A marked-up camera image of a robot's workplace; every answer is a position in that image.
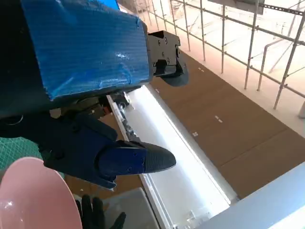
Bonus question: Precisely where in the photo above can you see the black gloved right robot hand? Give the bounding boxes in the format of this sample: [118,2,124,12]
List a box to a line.
[75,194,127,229]

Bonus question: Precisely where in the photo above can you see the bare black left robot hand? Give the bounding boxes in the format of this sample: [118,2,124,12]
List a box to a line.
[0,0,189,190]

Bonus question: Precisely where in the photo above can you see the pink bowl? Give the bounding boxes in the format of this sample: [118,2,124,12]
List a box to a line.
[0,156,83,229]

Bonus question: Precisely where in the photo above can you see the narrow white mesh cabinet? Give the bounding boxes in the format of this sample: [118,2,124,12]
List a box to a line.
[106,84,305,229]

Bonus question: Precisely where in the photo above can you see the green cutting mat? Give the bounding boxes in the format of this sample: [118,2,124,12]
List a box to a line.
[0,135,45,172]

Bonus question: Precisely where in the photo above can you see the metal scaffold railing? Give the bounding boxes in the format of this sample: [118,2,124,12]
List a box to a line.
[142,0,305,110]

